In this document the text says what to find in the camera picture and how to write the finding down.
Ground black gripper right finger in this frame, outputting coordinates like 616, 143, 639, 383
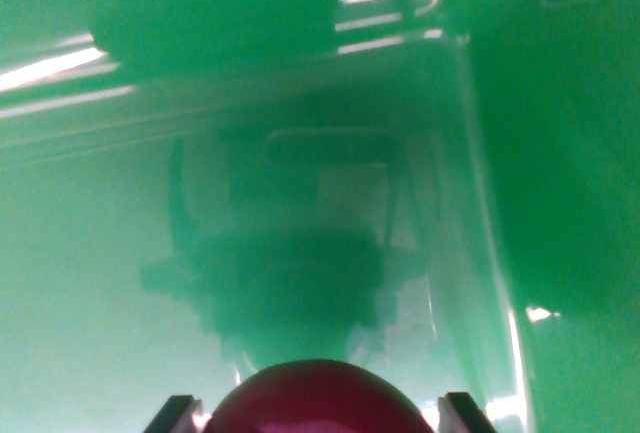
436, 391, 497, 433

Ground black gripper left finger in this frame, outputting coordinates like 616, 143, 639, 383
143, 394, 206, 433

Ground dark red plum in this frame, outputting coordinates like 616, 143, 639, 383
202, 358, 435, 433

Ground green plastic bin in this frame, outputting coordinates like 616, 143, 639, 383
0, 0, 640, 433

